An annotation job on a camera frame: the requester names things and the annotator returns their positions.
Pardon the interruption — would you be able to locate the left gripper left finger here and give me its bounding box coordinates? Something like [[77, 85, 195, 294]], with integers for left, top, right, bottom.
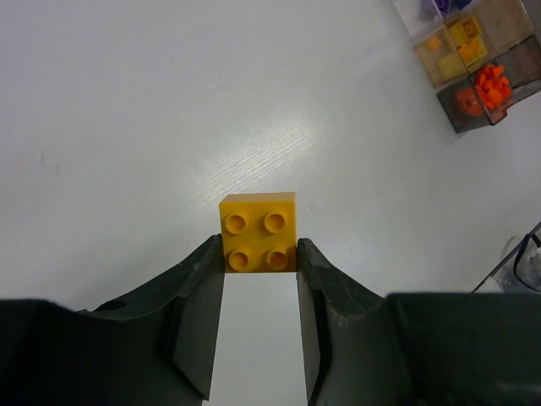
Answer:
[[1, 235, 224, 405]]

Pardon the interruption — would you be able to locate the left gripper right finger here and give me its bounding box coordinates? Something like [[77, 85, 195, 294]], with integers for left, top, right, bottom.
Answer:
[[297, 239, 540, 405]]

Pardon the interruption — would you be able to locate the yellow-teal duplo brick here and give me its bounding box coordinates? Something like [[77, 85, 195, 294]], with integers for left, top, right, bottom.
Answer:
[[219, 192, 298, 273]]

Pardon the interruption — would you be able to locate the large orange round lego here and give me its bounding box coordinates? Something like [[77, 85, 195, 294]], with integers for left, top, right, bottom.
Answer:
[[455, 88, 484, 117]]

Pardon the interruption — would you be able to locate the pale yellow plate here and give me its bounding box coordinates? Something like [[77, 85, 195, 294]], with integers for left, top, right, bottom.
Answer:
[[436, 53, 465, 81]]

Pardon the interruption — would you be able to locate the yellow duplo brick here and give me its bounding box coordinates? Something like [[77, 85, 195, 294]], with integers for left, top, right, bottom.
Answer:
[[447, 17, 481, 47]]

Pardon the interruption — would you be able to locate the pile of small orange legos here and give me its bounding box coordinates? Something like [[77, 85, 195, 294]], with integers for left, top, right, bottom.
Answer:
[[474, 63, 512, 111]]

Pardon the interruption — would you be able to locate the small orange-yellow lego brick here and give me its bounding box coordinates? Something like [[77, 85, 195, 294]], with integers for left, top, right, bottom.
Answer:
[[424, 36, 441, 52]]

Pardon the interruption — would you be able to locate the clear plastic container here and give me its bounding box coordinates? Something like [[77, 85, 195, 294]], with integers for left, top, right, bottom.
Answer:
[[392, 0, 540, 134]]

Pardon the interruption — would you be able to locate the orange curved lego piece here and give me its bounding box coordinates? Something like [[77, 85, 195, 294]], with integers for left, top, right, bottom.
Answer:
[[458, 41, 487, 66]]

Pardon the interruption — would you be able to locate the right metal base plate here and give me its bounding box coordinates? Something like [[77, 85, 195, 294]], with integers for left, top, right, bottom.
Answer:
[[473, 223, 540, 294]]

